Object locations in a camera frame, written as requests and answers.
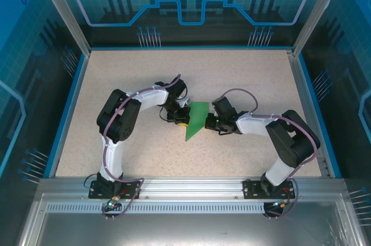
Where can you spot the green paper sheet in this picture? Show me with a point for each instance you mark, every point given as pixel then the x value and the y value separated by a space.
pixel 197 118

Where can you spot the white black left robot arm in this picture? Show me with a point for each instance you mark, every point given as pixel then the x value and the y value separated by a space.
pixel 150 98

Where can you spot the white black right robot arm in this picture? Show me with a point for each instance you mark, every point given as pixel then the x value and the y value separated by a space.
pixel 255 124

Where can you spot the blue table edge strip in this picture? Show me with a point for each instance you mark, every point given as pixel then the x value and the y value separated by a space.
pixel 317 115
pixel 67 115

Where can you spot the grey metal tray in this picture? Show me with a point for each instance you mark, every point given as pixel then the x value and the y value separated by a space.
pixel 185 231

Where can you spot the aluminium frame rail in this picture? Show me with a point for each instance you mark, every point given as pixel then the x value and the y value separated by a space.
pixel 191 188

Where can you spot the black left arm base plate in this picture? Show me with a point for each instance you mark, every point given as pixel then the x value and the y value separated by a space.
pixel 133 184

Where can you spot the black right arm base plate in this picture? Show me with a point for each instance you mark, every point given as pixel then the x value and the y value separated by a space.
pixel 249 189

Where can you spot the aluminium side rail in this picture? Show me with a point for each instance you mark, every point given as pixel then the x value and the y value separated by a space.
pixel 299 83

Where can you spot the aluminium frame post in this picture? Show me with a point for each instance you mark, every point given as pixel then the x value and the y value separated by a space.
pixel 314 11
pixel 66 11

